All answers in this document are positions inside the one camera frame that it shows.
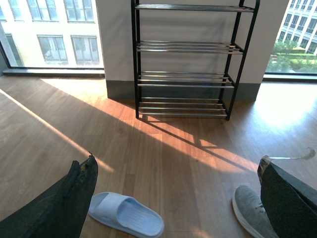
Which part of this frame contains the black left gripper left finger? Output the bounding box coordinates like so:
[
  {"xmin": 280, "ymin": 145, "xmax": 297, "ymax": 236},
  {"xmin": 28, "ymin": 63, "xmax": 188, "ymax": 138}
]
[{"xmin": 0, "ymin": 155, "xmax": 98, "ymax": 238}]

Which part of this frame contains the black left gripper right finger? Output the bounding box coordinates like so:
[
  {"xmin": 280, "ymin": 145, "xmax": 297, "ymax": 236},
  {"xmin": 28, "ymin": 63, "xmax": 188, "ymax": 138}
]
[{"xmin": 258, "ymin": 148, "xmax": 317, "ymax": 238}]

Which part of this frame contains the grey knit sneaker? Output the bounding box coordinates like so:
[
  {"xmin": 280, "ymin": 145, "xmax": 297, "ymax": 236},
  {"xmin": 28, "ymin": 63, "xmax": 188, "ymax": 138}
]
[{"xmin": 232, "ymin": 185, "xmax": 278, "ymax": 238}]

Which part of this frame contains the light blue slide sandal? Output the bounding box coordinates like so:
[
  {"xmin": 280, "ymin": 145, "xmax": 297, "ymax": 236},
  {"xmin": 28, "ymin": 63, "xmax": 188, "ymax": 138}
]
[{"xmin": 88, "ymin": 192, "xmax": 164, "ymax": 238}]

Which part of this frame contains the black metal shoe rack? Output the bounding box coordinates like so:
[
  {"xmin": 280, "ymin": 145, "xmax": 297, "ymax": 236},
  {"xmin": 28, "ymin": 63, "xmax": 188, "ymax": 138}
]
[{"xmin": 131, "ymin": 0, "xmax": 260, "ymax": 120}]

